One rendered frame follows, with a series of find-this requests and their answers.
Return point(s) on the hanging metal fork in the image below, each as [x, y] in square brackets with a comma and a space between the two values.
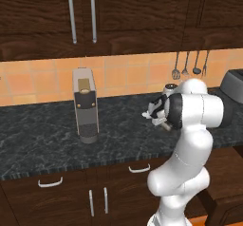
[205, 66]

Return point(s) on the grey coffee machine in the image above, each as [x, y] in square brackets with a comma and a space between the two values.
[85, 109]

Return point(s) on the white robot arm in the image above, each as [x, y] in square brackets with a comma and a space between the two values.
[193, 141]

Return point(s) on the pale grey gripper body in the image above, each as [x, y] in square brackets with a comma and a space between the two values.
[151, 114]

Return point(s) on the hanging metal ladle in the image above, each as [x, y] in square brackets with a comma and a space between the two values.
[196, 69]

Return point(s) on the dark wood wall cupboard door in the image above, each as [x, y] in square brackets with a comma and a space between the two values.
[136, 14]
[34, 17]

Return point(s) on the open dark wood drawer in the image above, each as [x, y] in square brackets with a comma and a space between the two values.
[226, 179]

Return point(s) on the hanging metal slotted spatula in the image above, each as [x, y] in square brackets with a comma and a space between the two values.
[176, 73]

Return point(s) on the dark wood base cupboard door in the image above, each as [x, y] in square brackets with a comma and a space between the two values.
[126, 201]
[47, 209]

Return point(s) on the dark wood drawer front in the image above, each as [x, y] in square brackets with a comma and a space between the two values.
[126, 176]
[22, 188]

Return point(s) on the dark wood wall cupboard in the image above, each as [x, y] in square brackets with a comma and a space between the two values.
[218, 11]

